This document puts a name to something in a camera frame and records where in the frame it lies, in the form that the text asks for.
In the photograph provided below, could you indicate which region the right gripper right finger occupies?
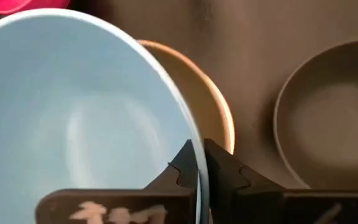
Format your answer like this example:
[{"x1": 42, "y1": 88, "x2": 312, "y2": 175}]
[{"x1": 203, "y1": 139, "x2": 358, "y2": 224}]

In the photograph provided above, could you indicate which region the magenta pink ribbed bowl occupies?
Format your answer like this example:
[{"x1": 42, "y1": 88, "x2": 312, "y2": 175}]
[{"x1": 0, "y1": 0, "x2": 71, "y2": 16}]

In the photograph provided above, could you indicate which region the beige ribbed bowl with label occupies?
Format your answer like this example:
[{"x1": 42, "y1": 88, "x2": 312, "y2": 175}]
[{"x1": 137, "y1": 39, "x2": 236, "y2": 156}]

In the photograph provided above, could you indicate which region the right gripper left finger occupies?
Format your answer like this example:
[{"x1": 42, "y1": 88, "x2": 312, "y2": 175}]
[{"x1": 35, "y1": 139, "x2": 198, "y2": 224}]

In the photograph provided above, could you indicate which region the turquoise ribbed bowl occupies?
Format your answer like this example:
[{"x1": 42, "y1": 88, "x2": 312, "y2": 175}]
[{"x1": 0, "y1": 7, "x2": 211, "y2": 224}]

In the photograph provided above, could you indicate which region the dark grey ribbed bowl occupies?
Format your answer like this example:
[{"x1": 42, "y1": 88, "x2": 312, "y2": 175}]
[{"x1": 273, "y1": 37, "x2": 358, "y2": 190}]

